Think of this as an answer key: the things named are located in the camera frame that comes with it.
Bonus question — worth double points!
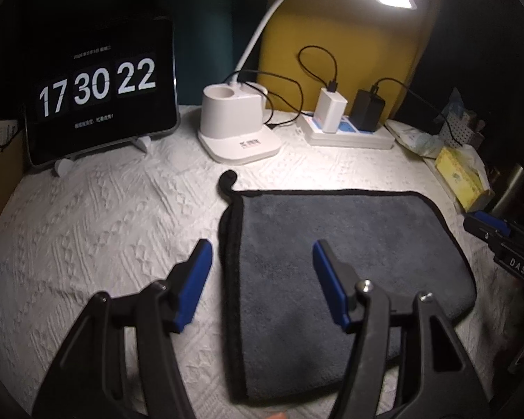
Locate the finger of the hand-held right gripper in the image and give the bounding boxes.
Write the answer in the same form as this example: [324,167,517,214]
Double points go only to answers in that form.
[471,211,512,235]
[463,217,505,251]

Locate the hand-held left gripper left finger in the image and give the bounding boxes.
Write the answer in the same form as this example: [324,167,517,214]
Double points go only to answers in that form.
[30,239,213,419]

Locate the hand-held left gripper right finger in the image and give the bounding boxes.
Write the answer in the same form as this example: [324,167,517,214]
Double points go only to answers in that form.
[313,239,492,419]

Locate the grey towel with black edge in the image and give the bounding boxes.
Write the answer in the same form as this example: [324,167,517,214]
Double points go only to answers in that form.
[217,170,478,403]

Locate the dark metal bottle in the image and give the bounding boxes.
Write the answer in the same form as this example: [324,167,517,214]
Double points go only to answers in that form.
[488,163,524,224]

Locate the yellow box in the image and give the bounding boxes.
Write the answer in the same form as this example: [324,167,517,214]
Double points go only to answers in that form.
[434,145,497,211]

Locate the white textured tablecloth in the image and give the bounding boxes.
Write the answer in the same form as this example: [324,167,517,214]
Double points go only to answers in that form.
[0,104,514,419]

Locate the white perforated basket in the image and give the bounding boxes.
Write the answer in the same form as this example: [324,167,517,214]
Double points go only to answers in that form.
[438,89,486,146]

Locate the white tissue packet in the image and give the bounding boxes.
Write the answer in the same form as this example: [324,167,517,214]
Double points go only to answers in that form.
[385,119,445,158]

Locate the white tablet stand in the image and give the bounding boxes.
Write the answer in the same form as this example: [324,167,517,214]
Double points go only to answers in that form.
[53,135,154,178]

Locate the white power strip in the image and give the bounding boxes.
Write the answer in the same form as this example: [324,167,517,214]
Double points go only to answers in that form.
[297,112,396,148]

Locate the white desk lamp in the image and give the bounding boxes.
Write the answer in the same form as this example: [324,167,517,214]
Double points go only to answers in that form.
[196,0,416,167]

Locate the black charger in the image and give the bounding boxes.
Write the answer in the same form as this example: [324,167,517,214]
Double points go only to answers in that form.
[352,89,386,132]

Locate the white charger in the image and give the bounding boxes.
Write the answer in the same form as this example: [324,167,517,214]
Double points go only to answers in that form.
[314,87,348,134]

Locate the tablet with clock display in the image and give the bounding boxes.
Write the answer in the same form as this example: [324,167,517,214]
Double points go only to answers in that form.
[23,16,181,169]

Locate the cardboard box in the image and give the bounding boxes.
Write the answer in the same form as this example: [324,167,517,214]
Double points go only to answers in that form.
[0,118,32,237]

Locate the black charger cable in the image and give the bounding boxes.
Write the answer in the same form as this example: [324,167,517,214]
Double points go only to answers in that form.
[298,45,340,90]
[372,78,459,142]

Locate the black lamp cable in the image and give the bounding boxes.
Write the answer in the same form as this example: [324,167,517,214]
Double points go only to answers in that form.
[227,70,307,131]

